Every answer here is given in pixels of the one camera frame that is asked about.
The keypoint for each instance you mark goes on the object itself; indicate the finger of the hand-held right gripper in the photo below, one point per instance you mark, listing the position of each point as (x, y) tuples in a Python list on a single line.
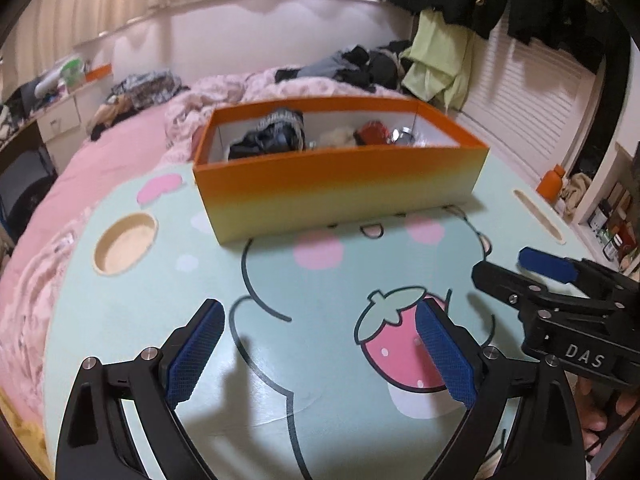
[(547, 265), (500, 280)]

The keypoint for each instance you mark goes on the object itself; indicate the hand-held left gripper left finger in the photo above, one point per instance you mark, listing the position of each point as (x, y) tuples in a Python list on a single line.
[(195, 355)]

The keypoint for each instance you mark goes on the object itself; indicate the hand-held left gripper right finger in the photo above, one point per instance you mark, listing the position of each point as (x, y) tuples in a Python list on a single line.
[(445, 355)]

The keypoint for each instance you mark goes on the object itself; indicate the silver metal object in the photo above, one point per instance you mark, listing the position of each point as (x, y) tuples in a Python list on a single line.
[(404, 136)]

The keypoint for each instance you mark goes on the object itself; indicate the small red object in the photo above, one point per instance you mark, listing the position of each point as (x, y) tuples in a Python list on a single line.
[(374, 132)]

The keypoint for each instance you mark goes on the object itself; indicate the orange cardboard box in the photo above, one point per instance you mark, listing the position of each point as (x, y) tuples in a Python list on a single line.
[(325, 185)]

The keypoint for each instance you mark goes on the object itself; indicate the black lace cloth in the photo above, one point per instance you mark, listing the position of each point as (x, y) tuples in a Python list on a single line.
[(272, 135)]

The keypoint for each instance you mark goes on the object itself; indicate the green and white container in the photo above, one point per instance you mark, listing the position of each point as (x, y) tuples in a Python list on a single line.
[(72, 70)]

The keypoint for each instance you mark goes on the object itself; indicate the person's right hand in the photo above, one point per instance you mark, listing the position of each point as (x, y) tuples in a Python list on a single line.
[(595, 410)]

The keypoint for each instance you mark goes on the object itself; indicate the orange bottle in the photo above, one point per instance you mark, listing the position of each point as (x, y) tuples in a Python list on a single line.
[(550, 185)]

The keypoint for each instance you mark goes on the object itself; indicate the mint cartoon lap table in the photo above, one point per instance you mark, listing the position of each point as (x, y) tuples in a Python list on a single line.
[(300, 360)]

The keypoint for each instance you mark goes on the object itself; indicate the pink bed sheet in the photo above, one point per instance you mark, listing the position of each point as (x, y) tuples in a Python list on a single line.
[(100, 160)]

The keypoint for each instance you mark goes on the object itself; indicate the light green cloth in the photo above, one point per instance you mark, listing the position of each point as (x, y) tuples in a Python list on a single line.
[(440, 60)]

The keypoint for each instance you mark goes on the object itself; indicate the pile of dark clothes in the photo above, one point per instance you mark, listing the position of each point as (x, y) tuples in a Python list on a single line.
[(370, 67)]

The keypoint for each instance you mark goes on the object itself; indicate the pink floral duvet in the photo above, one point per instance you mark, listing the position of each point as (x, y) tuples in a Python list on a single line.
[(220, 90)]

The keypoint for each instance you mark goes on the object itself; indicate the patterned clothes heap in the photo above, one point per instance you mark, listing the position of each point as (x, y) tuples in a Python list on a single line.
[(140, 90)]

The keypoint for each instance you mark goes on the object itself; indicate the white drawer cabinet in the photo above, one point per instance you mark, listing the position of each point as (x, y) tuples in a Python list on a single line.
[(60, 120)]

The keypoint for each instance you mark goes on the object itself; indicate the small orange storage box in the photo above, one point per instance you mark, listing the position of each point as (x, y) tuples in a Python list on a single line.
[(97, 73)]

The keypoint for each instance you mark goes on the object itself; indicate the white padded headboard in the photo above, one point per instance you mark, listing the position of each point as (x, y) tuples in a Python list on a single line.
[(250, 35)]

